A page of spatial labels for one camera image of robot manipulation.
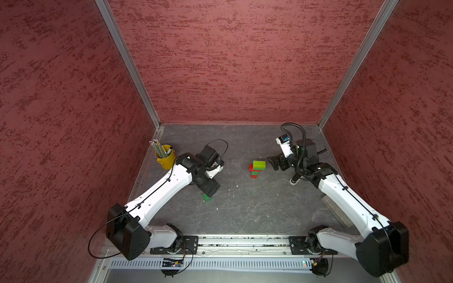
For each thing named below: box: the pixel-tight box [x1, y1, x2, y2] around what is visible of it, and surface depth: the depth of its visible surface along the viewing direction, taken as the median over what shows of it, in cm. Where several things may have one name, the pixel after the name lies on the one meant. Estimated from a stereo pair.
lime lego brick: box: [252, 160, 267, 171], surface depth 87 cm
